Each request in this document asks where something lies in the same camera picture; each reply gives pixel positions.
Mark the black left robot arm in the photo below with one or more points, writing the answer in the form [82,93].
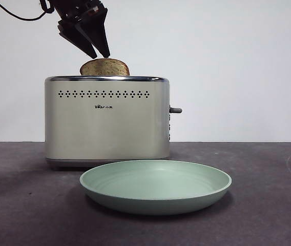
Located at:
[71,9]

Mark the brown toasted bread slice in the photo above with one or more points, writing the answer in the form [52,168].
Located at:
[105,68]

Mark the cream toaster with chrome top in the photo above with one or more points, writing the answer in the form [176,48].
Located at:
[104,128]

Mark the grey toaster lever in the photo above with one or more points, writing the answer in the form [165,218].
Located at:
[176,110]

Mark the pale green round plate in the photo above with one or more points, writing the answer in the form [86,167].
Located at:
[155,182]

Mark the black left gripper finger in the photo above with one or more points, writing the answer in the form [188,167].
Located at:
[77,38]
[98,30]

